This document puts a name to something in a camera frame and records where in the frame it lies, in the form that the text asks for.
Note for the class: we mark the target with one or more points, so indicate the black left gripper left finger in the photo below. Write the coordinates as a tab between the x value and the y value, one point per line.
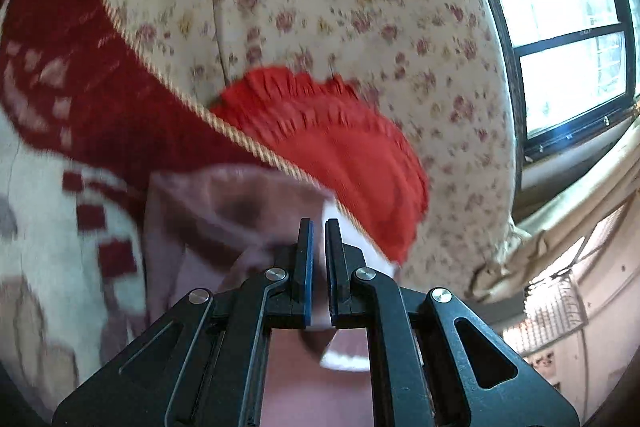
222	379

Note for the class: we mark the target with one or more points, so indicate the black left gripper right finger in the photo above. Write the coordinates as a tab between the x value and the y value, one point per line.
362	298

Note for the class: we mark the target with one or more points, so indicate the window with dark frame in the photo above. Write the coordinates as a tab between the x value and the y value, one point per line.
577	66

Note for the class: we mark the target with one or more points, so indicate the mauve pink garment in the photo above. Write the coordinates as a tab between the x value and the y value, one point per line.
215	228

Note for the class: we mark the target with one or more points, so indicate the beige curtain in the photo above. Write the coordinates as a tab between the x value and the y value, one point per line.
544	236

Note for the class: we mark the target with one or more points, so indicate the red knit garment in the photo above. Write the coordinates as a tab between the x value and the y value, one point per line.
325	129

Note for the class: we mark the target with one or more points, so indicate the red and cream leaf blanket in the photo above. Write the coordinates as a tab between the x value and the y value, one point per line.
88	113

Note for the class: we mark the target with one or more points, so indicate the floral cream bedsheet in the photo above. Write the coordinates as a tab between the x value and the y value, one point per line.
434	67

